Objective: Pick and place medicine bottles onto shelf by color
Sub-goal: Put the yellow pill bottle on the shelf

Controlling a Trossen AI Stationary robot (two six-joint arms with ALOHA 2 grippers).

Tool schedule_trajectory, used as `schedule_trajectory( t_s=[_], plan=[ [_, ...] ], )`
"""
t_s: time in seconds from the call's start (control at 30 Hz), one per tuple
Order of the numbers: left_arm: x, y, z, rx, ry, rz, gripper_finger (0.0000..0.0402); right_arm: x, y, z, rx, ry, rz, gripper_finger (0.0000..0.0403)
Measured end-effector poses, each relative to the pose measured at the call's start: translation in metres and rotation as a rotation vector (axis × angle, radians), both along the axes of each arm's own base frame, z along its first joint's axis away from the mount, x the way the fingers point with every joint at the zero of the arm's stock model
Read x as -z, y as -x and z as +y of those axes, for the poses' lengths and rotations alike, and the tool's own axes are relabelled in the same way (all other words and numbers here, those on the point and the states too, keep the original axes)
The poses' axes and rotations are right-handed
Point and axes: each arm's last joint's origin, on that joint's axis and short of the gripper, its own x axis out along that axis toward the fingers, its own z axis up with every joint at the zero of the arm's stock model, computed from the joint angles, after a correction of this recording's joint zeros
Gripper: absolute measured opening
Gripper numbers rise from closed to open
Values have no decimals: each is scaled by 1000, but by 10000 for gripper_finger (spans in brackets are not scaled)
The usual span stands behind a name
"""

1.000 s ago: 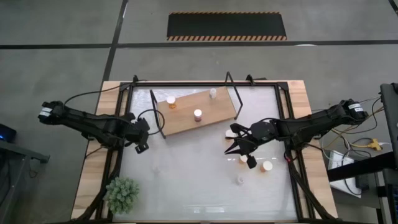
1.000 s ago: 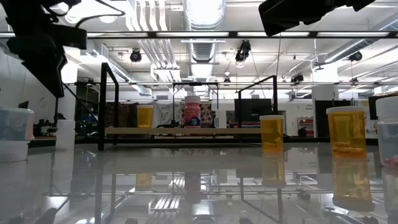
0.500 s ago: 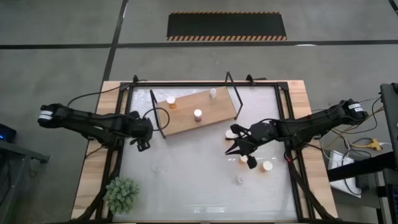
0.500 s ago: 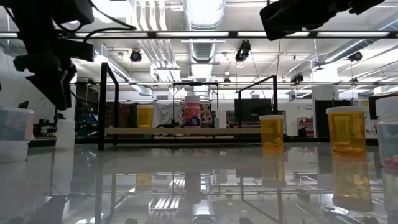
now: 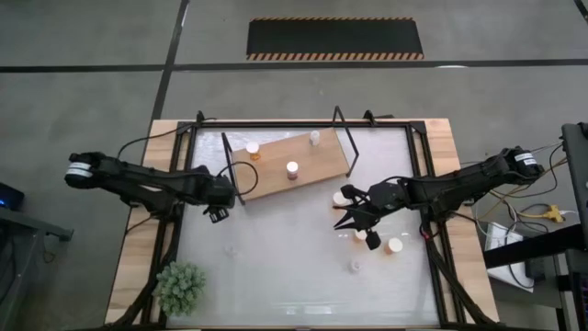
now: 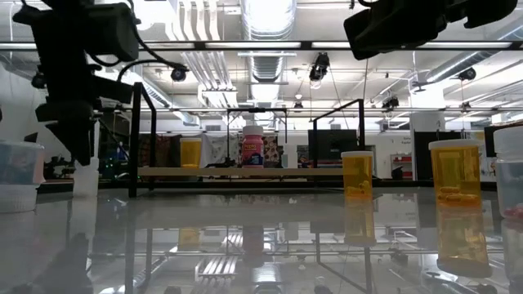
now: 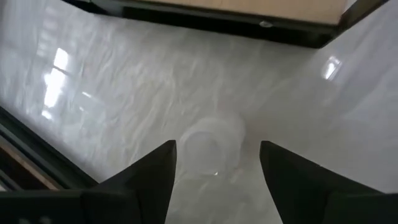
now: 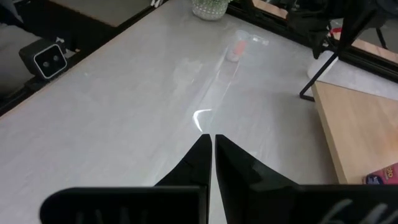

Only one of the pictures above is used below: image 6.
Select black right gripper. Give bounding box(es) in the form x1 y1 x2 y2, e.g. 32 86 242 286
447 0 520 29

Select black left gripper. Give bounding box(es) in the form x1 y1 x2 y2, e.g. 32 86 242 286
11 0 134 167

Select white opaque medicine bottle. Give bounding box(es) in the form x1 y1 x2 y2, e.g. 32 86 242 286
73 157 101 199

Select orange pill bottle white cap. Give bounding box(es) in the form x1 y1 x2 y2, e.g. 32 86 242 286
179 137 203 169
427 139 483 207
341 150 374 200

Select clear medicine bottle red pills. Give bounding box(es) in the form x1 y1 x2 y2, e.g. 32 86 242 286
493 125 523 220

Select pink medicine bottle white cap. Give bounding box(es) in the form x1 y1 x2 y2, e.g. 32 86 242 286
240 125 266 169

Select black background panel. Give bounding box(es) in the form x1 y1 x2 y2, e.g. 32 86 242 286
413 130 463 180

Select black overhead rig beam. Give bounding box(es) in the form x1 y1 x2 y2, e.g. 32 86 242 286
0 39 523 52

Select black background screen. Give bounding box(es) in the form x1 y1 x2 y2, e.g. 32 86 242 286
306 128 360 168

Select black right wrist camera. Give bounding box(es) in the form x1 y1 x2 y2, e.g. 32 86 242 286
342 0 449 61

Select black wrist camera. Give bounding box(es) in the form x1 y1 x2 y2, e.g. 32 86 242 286
342 0 449 61
83 2 141 63

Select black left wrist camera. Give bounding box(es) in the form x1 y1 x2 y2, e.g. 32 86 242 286
83 2 141 63

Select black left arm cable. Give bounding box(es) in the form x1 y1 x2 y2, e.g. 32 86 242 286
87 0 190 82

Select wooden shelf black metal frame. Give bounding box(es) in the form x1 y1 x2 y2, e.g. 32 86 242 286
128 81 367 199

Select black overhead camera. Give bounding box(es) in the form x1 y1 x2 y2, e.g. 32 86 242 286
308 51 331 82

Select silver ventilation duct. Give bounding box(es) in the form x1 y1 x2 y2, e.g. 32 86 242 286
240 0 297 82

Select black aluminium table frame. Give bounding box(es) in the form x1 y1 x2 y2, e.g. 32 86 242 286
36 179 499 193

